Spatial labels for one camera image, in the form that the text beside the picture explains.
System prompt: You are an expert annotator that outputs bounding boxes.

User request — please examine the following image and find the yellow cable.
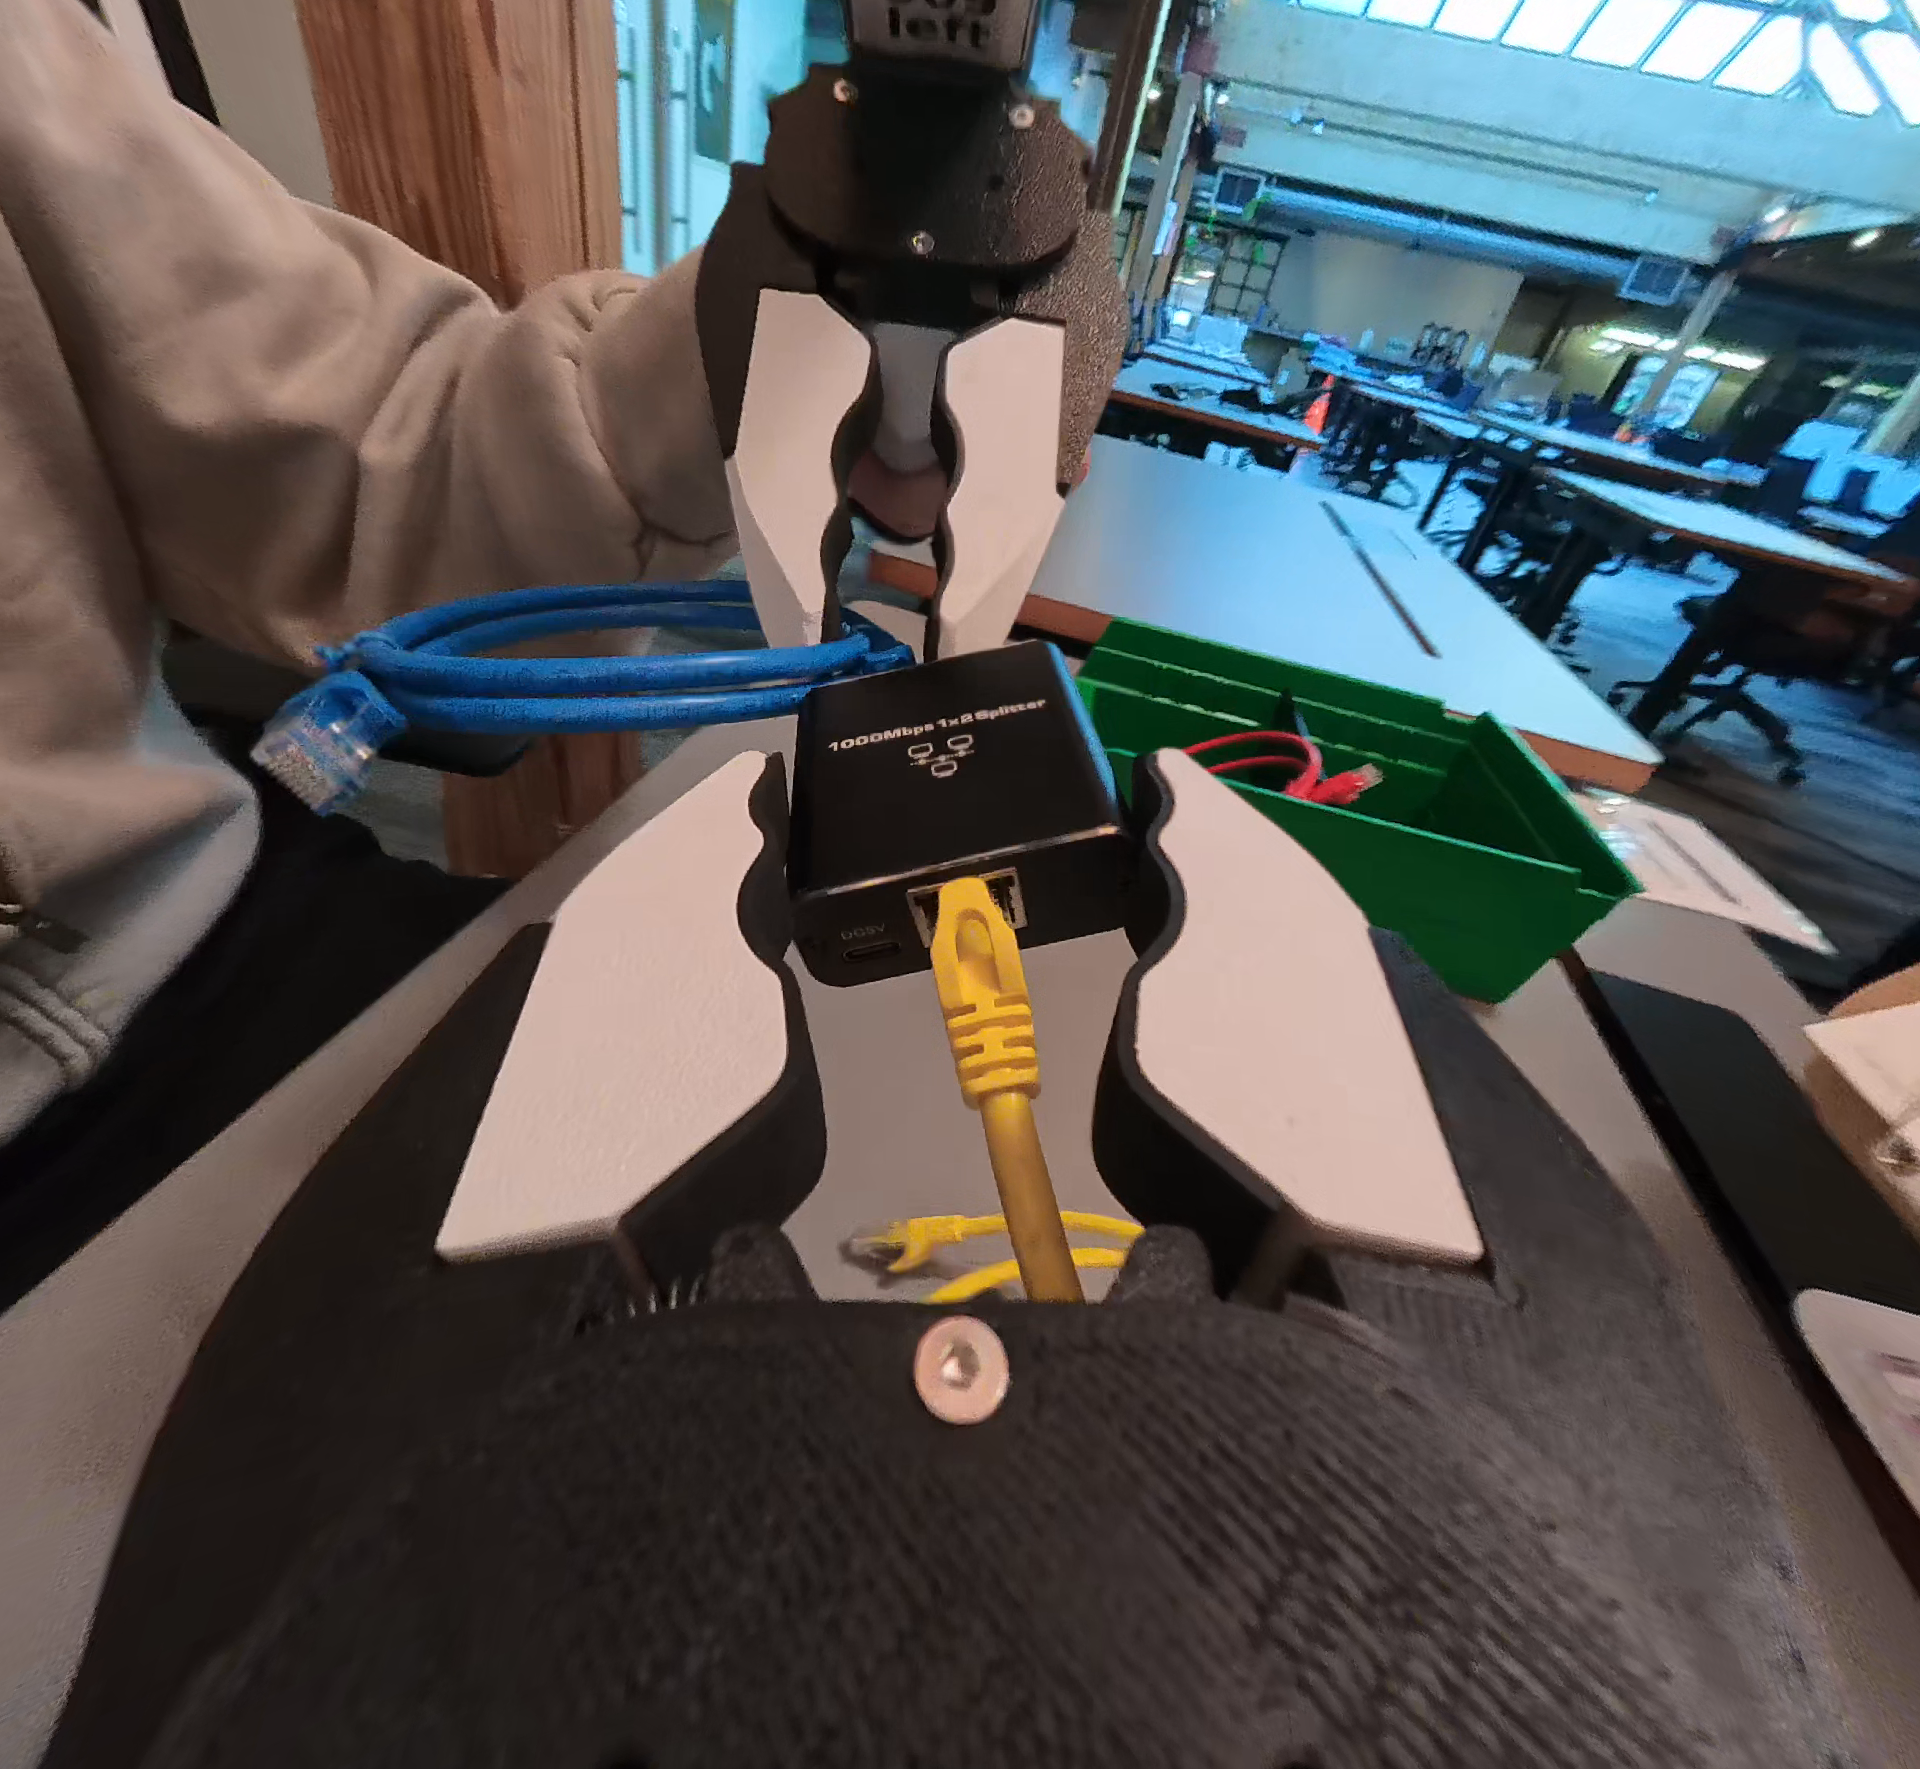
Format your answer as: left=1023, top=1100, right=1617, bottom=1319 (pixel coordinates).
left=847, top=875, right=1148, bottom=1306

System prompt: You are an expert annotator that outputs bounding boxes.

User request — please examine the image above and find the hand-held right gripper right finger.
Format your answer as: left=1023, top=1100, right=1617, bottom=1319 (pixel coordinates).
left=1096, top=749, right=1486, bottom=1276

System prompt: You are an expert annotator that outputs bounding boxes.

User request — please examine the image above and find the white paper label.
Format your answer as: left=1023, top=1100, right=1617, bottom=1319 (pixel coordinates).
left=1575, top=791, right=1841, bottom=953

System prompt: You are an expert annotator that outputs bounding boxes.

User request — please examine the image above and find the red cable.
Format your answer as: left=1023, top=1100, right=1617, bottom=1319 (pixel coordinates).
left=1184, top=730, right=1385, bottom=804

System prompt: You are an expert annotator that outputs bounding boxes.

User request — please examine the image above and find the person's left forearm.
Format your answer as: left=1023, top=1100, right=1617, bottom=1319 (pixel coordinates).
left=0, top=0, right=734, bottom=690

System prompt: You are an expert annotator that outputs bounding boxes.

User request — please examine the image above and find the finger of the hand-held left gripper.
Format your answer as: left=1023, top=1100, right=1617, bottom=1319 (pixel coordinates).
left=926, top=317, right=1070, bottom=661
left=724, top=285, right=872, bottom=647

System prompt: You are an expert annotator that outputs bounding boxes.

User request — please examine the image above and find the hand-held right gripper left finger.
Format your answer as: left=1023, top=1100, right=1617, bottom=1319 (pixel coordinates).
left=437, top=749, right=829, bottom=1268

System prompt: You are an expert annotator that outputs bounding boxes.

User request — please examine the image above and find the person's left hand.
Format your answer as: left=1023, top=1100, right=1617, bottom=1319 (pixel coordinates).
left=852, top=451, right=952, bottom=534

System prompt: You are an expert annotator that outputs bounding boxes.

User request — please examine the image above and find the green plastic bin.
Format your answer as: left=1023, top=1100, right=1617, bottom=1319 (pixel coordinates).
left=1072, top=620, right=1645, bottom=1007

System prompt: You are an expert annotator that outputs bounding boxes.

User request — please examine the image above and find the instruction sheet on stand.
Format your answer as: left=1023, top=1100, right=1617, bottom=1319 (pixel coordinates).
left=1801, top=963, right=1920, bottom=1195

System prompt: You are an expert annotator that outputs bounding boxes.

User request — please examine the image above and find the wooden post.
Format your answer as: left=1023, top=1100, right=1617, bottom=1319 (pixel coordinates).
left=269, top=0, right=623, bottom=875

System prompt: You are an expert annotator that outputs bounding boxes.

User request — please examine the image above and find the grey table with wooden edge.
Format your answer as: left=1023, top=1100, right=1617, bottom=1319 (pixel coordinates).
left=871, top=432, right=1664, bottom=791

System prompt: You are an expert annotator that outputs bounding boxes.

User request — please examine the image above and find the black ethernet splitter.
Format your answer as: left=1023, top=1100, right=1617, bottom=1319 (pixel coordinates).
left=784, top=638, right=1133, bottom=987

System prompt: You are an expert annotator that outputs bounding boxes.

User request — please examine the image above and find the white stand base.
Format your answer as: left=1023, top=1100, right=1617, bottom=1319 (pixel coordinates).
left=1792, top=1291, right=1920, bottom=1509

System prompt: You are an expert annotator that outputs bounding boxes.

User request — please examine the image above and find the blue ethernet cable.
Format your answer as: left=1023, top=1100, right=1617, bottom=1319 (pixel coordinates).
left=254, top=583, right=917, bottom=818

